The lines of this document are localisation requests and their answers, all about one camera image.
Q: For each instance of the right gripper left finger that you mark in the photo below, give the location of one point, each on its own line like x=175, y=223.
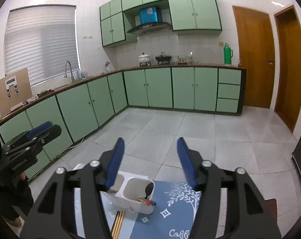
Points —
x=52, y=215

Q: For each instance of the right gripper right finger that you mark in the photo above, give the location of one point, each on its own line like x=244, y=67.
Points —
x=247, y=214

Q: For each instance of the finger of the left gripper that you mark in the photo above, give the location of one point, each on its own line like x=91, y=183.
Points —
x=38, y=130
x=45, y=137

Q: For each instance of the dark wooden chopstick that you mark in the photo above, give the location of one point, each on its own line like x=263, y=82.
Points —
x=117, y=225

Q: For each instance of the bamboo chopstick red end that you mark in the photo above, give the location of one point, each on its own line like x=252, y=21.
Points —
x=119, y=223

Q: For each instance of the pink bamboo chopstick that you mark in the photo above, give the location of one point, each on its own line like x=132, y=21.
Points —
x=146, y=202

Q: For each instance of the black plastic spoon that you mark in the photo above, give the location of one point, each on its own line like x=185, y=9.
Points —
x=148, y=190

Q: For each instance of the plain bamboo chopstick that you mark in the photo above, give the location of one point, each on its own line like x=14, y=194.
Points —
x=112, y=231

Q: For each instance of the green lower kitchen cabinets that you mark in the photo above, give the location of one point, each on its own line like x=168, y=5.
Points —
x=82, y=108

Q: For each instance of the green kitchen cabinets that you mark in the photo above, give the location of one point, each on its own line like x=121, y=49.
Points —
x=82, y=108
x=117, y=17

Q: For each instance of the green upper kitchen cabinets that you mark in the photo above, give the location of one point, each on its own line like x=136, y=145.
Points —
x=117, y=17

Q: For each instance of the brown wooden stool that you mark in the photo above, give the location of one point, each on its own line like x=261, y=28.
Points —
x=271, y=208

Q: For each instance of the cardboard box with picture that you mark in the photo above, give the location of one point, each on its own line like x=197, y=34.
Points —
x=15, y=90

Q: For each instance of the chrome sink faucet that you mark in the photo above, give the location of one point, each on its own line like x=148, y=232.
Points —
x=68, y=68

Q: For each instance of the dark blue table mat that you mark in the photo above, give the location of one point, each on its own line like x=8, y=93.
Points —
x=173, y=215

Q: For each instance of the light blue table mat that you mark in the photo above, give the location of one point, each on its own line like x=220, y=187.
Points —
x=94, y=213

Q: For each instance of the white two-compartment utensil holder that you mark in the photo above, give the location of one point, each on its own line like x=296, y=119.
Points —
x=127, y=189

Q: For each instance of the window roller blind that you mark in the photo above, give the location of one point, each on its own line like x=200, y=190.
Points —
x=41, y=39

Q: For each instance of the white cooking pot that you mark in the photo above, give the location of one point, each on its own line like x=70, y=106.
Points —
x=144, y=60

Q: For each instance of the black wok on stove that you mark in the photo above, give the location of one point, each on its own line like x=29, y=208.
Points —
x=163, y=59

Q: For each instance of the right wooden door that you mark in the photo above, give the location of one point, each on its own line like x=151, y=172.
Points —
x=288, y=102

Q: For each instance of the wooden door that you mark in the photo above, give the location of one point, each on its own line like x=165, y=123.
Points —
x=256, y=54
x=288, y=102

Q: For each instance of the black range hood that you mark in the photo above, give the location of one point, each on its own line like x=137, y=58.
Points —
x=149, y=27

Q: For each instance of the blue box on hood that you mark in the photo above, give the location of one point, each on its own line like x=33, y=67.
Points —
x=148, y=15

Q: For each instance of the green thermos flask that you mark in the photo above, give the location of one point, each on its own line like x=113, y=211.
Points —
x=227, y=54

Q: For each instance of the left wooden door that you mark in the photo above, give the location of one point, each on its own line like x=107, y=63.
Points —
x=256, y=54

